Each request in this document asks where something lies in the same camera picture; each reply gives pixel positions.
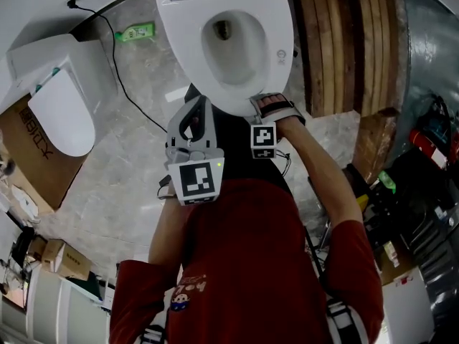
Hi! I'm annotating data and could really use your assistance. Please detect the short wooden post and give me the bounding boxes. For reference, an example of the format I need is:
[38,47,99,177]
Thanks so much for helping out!
[353,107,401,186]

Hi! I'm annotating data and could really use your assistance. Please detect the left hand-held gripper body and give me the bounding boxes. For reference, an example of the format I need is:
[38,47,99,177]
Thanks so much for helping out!
[164,145,226,206]

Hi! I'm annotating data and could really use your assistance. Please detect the person's red shirt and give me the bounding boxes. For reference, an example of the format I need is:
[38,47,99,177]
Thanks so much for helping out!
[109,177,384,344]

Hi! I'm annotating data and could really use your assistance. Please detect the stack of wooden planks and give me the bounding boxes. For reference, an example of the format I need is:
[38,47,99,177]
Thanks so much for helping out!
[286,0,410,120]

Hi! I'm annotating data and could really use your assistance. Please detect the red fire extinguisher white label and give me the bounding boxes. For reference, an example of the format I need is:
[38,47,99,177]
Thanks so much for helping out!
[408,129,449,170]

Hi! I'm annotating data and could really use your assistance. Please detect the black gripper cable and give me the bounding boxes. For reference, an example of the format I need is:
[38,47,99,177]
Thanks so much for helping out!
[156,173,177,199]
[275,148,292,178]

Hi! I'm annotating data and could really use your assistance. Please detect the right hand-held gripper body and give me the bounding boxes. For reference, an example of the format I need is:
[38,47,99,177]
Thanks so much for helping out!
[249,107,307,161]

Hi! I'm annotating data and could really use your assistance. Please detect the person's right hand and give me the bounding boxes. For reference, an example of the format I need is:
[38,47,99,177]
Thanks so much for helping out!
[257,92,299,120]

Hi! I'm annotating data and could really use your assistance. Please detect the person's left forearm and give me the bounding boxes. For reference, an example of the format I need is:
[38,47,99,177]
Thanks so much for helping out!
[148,199,197,264]

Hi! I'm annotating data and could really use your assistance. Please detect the small green plastic bottle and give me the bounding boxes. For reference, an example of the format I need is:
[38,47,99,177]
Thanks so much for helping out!
[377,170,397,195]

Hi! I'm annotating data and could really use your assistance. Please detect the person's black trousers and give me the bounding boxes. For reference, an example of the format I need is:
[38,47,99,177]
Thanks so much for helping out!
[182,82,293,196]

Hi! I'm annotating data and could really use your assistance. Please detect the small cardboard box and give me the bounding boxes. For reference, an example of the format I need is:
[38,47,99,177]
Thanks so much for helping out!
[27,235,47,261]
[42,238,93,282]

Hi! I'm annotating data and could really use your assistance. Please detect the white toilet bowl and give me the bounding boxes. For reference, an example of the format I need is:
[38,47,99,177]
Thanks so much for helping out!
[153,0,288,89]

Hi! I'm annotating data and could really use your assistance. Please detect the black power cable with plug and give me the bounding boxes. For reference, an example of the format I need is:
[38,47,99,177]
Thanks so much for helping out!
[67,0,169,134]

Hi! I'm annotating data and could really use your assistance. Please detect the white toilet seat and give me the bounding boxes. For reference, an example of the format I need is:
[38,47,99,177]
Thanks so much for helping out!
[156,0,294,117]

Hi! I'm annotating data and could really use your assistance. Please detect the large brown cardboard box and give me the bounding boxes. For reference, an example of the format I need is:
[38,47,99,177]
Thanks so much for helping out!
[0,95,90,211]

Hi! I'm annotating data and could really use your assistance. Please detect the green labelled detergent bottle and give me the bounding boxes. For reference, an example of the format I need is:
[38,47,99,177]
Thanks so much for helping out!
[114,20,157,43]

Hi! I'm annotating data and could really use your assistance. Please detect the white boxy toilet closed lid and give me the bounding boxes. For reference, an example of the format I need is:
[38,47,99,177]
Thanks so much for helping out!
[0,32,120,158]

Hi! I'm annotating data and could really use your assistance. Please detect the large grey metal tank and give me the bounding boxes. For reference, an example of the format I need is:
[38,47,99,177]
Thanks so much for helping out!
[390,0,459,164]

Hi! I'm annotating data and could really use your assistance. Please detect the person's right forearm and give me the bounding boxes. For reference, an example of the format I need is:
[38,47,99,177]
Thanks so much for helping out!
[278,118,363,229]

